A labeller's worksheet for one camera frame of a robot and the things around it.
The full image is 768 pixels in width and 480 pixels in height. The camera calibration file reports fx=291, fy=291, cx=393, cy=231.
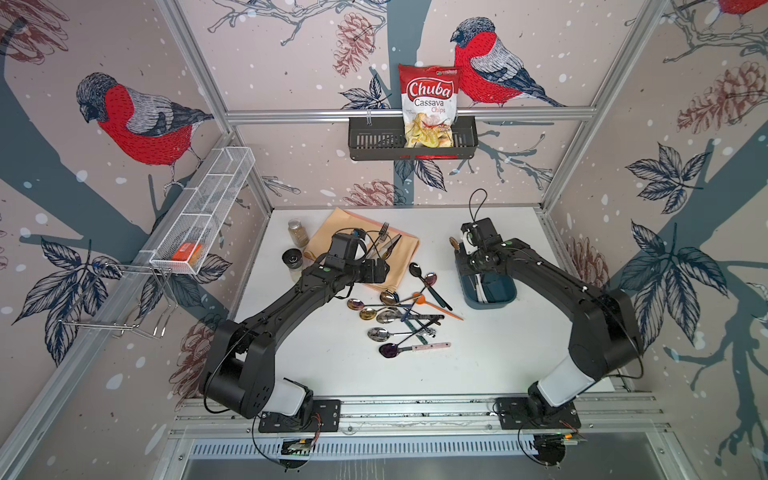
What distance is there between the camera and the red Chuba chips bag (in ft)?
2.73

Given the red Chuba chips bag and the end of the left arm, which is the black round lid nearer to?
the end of the left arm

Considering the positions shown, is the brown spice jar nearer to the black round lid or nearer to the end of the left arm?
the black round lid

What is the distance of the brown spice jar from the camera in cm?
105

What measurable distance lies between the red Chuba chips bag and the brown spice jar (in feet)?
1.60
